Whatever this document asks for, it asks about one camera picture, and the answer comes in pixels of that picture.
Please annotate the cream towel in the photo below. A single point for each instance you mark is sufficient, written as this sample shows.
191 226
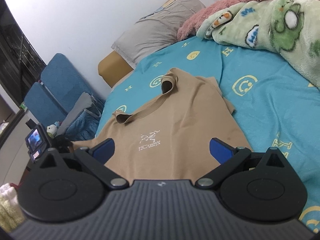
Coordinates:
11 213

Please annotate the blue patterned bed sheet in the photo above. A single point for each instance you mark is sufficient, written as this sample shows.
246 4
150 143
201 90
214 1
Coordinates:
274 105

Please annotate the grey pillow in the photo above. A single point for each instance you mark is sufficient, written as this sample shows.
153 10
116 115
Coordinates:
155 31

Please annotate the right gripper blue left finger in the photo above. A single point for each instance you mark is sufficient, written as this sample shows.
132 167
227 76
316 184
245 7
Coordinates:
93 161

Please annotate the blue covered chair far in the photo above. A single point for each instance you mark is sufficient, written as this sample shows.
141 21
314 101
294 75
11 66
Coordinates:
42 105

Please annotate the green cartoon fleece blanket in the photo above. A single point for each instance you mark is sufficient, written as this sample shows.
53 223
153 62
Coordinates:
289 28

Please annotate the grey cloth on chair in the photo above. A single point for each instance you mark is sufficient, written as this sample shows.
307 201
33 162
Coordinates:
84 101

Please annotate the dark window grille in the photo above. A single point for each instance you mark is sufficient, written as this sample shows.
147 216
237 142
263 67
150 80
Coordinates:
21 65

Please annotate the tan t-shirt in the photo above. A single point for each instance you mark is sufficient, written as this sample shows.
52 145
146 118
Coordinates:
168 137

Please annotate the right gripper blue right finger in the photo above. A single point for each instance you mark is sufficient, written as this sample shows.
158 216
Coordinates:
229 159

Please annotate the tan headboard cushion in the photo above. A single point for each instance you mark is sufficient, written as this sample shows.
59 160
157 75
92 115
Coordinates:
113 68

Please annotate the blue covered chair near bed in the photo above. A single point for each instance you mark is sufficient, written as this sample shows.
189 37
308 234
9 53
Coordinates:
65 85

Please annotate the small plush toy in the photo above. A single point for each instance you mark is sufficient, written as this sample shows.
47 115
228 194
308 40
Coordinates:
52 129

